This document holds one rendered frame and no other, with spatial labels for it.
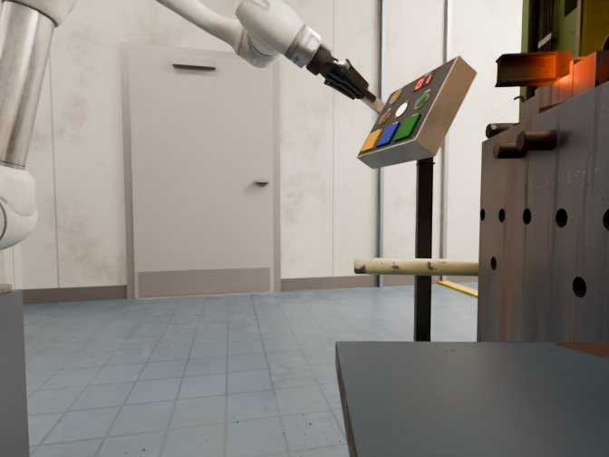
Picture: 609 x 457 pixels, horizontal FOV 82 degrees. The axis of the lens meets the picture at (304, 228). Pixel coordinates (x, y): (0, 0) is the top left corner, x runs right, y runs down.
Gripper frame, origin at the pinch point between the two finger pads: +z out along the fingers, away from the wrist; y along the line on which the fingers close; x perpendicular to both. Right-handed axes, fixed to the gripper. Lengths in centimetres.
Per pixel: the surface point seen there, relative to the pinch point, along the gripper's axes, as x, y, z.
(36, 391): -148, -89, -42
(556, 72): -4.9, 47.2, 8.6
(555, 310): -39, 54, 19
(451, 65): 19.1, 6.3, 13.1
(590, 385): -48, 74, -6
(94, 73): 13, -254, -143
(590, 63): -6, 52, 8
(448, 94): 11.2, 7.0, 15.8
